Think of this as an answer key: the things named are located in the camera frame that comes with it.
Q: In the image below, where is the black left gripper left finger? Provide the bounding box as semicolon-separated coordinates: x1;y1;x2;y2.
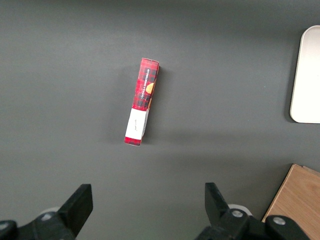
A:
57;183;94;237

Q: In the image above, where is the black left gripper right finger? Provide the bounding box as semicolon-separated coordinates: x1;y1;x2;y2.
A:
204;182;248;227

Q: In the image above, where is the oak wooden drawer cabinet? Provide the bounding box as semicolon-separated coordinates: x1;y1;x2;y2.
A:
261;163;320;240

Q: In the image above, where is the red plaid shortbread box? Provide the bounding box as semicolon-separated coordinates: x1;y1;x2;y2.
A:
123;57;160;147

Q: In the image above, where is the beige plastic tray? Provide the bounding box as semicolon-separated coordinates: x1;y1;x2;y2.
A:
289;24;320;124

